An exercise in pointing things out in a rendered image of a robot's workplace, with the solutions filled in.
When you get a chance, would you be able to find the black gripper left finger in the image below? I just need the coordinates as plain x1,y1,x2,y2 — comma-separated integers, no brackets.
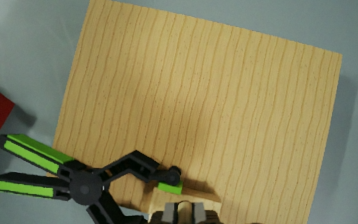
145,202,178,224

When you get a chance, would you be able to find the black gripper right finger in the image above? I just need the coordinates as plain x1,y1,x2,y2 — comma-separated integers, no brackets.
192,202,224,224

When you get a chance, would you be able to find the tan wooden board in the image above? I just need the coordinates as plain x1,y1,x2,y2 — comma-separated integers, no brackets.
52,0,343,224

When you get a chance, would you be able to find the red rectangular tray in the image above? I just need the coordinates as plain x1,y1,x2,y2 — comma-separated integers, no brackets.
0,93,15,129

